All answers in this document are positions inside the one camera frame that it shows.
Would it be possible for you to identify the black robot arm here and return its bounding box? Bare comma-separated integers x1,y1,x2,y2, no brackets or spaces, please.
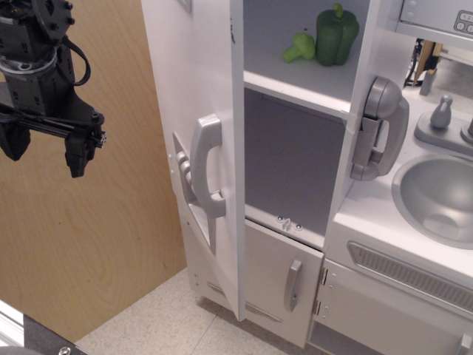
1,1,106,178

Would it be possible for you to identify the grey toy faucet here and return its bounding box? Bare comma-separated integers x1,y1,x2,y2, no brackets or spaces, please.
415,95,472,157

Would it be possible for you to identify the white fridge door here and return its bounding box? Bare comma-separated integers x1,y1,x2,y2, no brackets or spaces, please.
142,1,245,320

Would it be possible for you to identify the white kitchen counter unit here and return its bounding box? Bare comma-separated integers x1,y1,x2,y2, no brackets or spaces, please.
309,94,472,354

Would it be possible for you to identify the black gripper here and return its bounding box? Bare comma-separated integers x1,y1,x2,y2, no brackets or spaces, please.
1,82,107,178

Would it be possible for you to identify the grey toy telephone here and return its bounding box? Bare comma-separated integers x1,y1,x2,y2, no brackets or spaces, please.
350,77,409,181

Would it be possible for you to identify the white toy fridge cabinet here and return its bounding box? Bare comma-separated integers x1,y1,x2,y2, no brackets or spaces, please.
184,0,415,330

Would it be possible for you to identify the grey vent grille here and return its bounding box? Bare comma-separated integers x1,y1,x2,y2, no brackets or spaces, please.
347,241,472,314

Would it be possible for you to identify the grey toy sink basin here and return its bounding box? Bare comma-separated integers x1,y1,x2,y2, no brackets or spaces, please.
392,155,472,250

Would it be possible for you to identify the metal table frame edge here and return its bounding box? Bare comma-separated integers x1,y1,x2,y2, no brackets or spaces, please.
1,301,86,355

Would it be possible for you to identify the grey ice dispenser panel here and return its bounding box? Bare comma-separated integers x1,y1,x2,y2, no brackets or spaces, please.
172,132,217,255

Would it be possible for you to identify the grey lower door handle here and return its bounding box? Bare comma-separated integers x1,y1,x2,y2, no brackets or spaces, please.
283,259,303,312

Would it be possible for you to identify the green toy broccoli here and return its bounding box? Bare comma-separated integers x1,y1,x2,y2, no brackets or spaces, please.
282,33,316,63

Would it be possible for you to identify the white oven door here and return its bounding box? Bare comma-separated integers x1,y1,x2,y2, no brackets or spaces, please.
314,260,472,354

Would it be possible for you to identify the grey toy microwave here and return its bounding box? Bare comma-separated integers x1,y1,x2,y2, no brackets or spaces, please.
397,0,472,39

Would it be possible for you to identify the white lower freezer door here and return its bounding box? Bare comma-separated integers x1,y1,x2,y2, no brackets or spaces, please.
245,220,323,348

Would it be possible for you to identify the grey door handle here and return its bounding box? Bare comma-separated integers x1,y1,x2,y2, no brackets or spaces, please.
189,115,227,219
283,259,303,312

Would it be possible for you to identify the grey upper door handle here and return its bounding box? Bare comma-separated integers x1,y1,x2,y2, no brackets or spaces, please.
189,115,227,219

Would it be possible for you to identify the green toy bell pepper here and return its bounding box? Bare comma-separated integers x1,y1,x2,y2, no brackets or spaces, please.
316,3,360,67

